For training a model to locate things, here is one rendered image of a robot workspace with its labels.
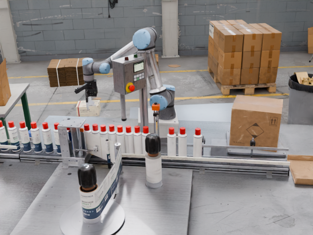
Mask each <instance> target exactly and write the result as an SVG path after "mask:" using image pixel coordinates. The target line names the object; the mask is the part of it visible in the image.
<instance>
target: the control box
mask: <svg viewBox="0 0 313 235"><path fill-rule="evenodd" d="M127 57H128V58H129V61H124V60H125V57H122V58H119V59H115V60H112V68H113V80H114V91H115V92H117V93H120V94H123V95H127V94H129V93H131V92H134V91H137V90H140V89H142V88H144V87H145V75H144V79H141V80H138V81H136V82H134V77H133V76H134V75H137V74H139V73H142V72H145V64H144V70H141V71H138V72H136V73H134V69H133V64H134V63H136V62H139V61H144V58H143V57H142V56H141V57H138V58H133V57H134V55H129V56H127ZM130 85H134V86H135V89H134V91H130V90H129V86H130Z"/></svg>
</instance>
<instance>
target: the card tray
mask: <svg viewBox="0 0 313 235"><path fill-rule="evenodd" d="M287 161H288V162H290V165H289V167H290V170H291V173H292V176H293V180H294V183H295V184H301V185H313V155H292V154H288V155H287Z"/></svg>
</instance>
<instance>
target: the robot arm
mask: <svg viewBox="0 0 313 235"><path fill-rule="evenodd" d="M156 40H157V33H156V31H155V29H153V28H150V27H146V28H143V29H140V30H138V31H137V32H135V33H134V35H133V41H132V42H130V43H129V44H128V45H126V46H125V47H123V48H122V49H120V50H119V51H117V52H116V53H115V54H113V55H112V56H111V57H109V58H108V59H106V60H104V61H102V62H93V59H92V58H84V59H83V60H82V68H83V79H84V82H85V84H84V85H82V86H80V87H78V88H76V89H75V93H76V94H78V93H79V92H81V91H82V90H84V89H85V96H86V107H87V109H88V106H90V105H93V104H94V103H95V102H94V101H92V100H91V99H93V98H96V96H97V93H98V89H97V85H96V79H94V73H100V74H108V73H109V72H110V69H112V60H115V59H119V58H122V57H126V56H129V55H132V54H134V53H135V52H137V51H146V70H147V77H148V81H149V84H150V91H149V93H150V106H151V107H152V104H153V103H154V102H157V103H159V104H160V110H159V119H162V120H171V119H174V118H175V117H176V112H175V108H174V101H175V87H174V86H172V85H165V84H163V83H162V80H161V76H160V72H159V68H158V64H157V60H156V56H155V52H154V50H155V48H156V47H155V41H156Z"/></svg>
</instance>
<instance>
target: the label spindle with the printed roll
mask: <svg viewBox="0 0 313 235"><path fill-rule="evenodd" d="M77 174H78V180H79V185H80V187H79V192H80V199H81V206H82V216H83V221H84V222H85V223H88V224H94V223H97V222H98V221H100V220H101V218H102V214H101V213H100V205H99V196H98V184H97V177H96V170H95V167H94V166H93V165H92V164H88V163H86V164H83V165H80V167H79V168H78V171H77Z"/></svg>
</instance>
